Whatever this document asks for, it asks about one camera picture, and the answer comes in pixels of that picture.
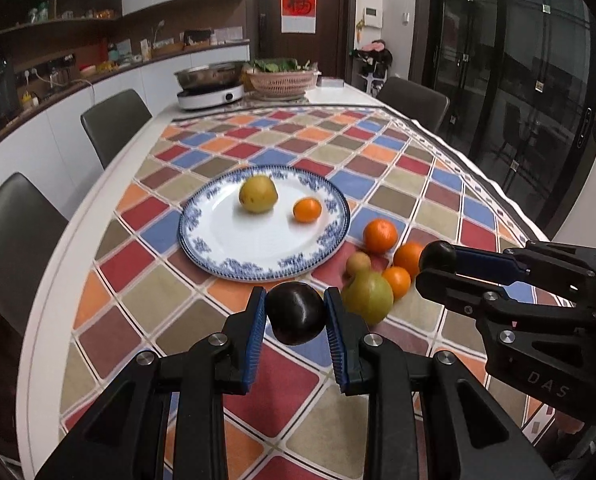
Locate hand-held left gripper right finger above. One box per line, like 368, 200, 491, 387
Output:
324, 287, 559, 480

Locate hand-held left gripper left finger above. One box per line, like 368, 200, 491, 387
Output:
35, 286, 269, 480

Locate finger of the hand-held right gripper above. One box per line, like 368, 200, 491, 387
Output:
452, 240, 596, 292
414, 266, 596, 330

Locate small dark purple plum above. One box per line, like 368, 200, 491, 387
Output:
419, 241, 457, 274

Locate large dark purple plum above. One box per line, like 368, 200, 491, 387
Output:
266, 282, 327, 346

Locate blue patterned white plate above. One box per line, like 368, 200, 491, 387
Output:
178, 164, 351, 281

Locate green pear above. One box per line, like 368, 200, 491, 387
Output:
340, 270, 395, 325

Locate large orange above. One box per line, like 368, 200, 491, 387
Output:
363, 218, 399, 254

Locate small tan fruit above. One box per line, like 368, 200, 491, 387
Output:
346, 252, 373, 278

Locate colourful checkered tablecloth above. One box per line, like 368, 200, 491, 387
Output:
59, 105, 561, 480

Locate small orange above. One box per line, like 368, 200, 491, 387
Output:
292, 198, 323, 224

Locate yellow pear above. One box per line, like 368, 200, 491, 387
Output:
239, 174, 279, 214

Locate dark grey chair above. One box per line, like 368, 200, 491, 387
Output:
80, 88, 153, 171
375, 76, 450, 134
0, 172, 70, 341

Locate black framed glass doors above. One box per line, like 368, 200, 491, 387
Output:
418, 0, 596, 243

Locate white induction cooker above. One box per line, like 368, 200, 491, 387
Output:
176, 83, 246, 111

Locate pink woven basket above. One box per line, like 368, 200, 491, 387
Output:
244, 68, 321, 96

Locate steel pot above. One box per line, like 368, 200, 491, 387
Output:
174, 60, 249, 90

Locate green leafy vegetables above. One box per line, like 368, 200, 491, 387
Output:
248, 58, 319, 74

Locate white lower cabinets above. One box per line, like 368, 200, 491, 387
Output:
0, 43, 251, 211

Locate dark wooden door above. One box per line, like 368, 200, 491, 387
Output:
252, 0, 349, 81

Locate red and white door poster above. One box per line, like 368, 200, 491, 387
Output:
281, 0, 317, 34

